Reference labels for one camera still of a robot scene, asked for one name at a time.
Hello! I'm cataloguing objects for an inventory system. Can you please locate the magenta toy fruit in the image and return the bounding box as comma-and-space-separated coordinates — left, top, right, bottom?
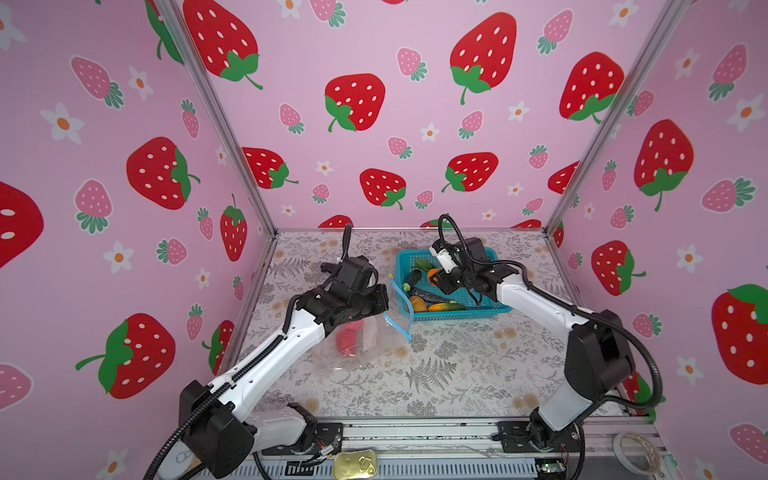
342, 320, 364, 333

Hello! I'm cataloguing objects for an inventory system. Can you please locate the red toy pepper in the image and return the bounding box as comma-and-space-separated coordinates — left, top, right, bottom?
336, 330, 357, 358

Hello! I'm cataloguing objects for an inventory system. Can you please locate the clear zip top bag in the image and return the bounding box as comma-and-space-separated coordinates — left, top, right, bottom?
310, 275, 414, 374

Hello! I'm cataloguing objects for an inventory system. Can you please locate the long dark eggplant toy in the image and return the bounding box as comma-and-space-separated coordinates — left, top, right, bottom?
408, 287, 451, 304

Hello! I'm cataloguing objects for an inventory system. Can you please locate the green leafy vegetable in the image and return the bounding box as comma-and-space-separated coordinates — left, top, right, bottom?
413, 258, 435, 272

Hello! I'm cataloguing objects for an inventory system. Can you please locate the teal plastic basket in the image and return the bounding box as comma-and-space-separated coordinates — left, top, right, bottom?
394, 249, 512, 322

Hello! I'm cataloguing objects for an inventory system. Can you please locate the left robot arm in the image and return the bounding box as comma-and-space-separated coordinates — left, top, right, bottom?
144, 283, 389, 479

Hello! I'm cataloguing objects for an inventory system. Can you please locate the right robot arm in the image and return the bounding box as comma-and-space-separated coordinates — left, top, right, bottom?
428, 262, 663, 451

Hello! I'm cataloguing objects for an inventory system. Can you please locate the black stapler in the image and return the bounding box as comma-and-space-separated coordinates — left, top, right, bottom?
321, 262, 343, 277

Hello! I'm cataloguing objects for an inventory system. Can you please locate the gold tin can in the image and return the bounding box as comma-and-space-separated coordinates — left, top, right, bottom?
333, 450, 378, 480

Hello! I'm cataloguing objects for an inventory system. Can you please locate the clear tape roll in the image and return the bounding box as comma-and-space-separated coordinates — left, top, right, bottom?
612, 432, 662, 477

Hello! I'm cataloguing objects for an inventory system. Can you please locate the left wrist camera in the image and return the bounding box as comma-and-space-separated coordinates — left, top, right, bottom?
335, 256, 378, 292

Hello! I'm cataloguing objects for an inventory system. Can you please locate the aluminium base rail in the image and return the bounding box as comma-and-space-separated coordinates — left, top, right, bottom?
182, 413, 682, 480

